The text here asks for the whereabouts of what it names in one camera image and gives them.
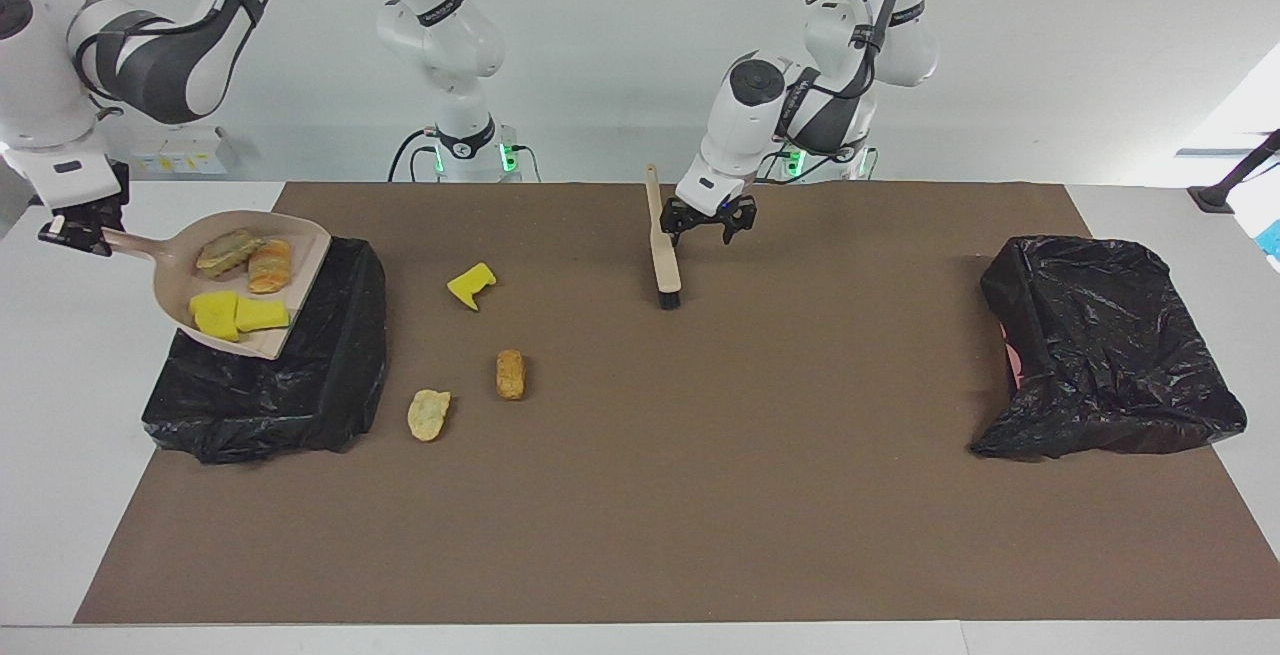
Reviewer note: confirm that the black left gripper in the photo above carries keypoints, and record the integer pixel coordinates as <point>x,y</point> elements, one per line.
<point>712,210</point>

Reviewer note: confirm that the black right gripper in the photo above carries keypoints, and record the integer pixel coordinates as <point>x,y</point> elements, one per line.
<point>115,190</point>

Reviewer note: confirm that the beige brush black bristles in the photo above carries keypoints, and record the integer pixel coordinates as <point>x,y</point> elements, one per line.
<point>663,255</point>

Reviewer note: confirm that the pale beige sponge piece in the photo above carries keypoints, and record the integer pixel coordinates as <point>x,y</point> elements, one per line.
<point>228,251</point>

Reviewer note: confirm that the large green yellow sponge piece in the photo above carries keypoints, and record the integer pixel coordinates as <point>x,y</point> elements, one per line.
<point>214,315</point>

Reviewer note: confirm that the orange striped bread piece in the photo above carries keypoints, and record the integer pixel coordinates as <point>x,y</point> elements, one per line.
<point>270,265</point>

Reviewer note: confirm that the small green yellow sponge piece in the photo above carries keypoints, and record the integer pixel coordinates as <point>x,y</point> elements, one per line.
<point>265,315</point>

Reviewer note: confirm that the beige plastic dustpan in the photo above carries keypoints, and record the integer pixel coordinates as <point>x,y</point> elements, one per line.
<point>300,245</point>

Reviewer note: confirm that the yellow notched sponge piece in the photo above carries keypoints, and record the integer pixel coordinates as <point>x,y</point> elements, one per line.
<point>470,285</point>

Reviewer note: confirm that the brown bread roll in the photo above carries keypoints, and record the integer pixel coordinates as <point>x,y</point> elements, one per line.
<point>510,375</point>

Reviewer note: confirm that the pale yellow sponge piece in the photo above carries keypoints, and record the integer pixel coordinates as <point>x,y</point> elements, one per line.
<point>428,415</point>

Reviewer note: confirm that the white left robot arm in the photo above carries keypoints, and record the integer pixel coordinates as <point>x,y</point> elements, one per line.
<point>760,105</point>

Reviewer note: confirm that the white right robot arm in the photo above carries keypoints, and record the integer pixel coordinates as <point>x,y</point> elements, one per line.
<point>455,35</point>

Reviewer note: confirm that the black bag lined trash bin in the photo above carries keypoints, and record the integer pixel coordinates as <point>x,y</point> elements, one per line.
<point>260,405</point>

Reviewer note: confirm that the black bagged pink trash bin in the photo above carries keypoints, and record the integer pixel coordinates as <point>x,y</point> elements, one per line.
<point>1110,345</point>

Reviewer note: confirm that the brown table mat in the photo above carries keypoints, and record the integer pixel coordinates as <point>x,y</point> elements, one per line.
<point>640,555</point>

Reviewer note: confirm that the black stand leg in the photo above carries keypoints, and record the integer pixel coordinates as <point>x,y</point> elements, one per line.
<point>1225,190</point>

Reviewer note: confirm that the blue object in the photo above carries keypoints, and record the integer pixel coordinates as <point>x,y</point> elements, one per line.
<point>1273,240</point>

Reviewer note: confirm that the white wall outlet box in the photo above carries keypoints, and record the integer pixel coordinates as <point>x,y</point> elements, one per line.
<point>180,153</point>

